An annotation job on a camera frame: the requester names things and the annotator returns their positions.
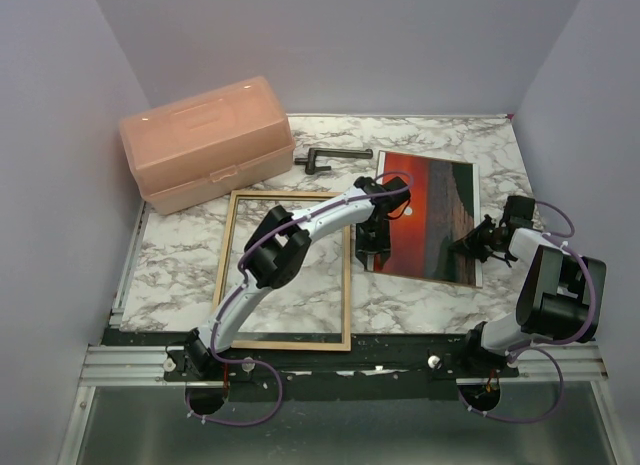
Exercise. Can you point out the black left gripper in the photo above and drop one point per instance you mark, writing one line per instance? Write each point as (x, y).
(381, 248)

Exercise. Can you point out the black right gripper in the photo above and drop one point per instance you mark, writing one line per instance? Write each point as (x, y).
(470, 244)

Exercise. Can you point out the red sunset photo board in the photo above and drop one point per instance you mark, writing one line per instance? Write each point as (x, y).
(444, 207)

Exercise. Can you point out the light wooden picture frame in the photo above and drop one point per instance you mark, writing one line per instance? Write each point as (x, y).
(285, 270)

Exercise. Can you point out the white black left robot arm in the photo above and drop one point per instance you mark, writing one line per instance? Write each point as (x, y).
(275, 252)

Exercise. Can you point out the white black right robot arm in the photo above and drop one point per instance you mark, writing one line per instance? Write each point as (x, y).
(560, 300)

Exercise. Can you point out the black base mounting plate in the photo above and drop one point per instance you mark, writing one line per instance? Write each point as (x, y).
(377, 367)

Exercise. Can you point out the pink translucent plastic box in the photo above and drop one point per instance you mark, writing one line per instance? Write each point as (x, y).
(197, 149)

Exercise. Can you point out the aluminium extrusion rail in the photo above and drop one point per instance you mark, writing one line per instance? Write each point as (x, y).
(143, 366)

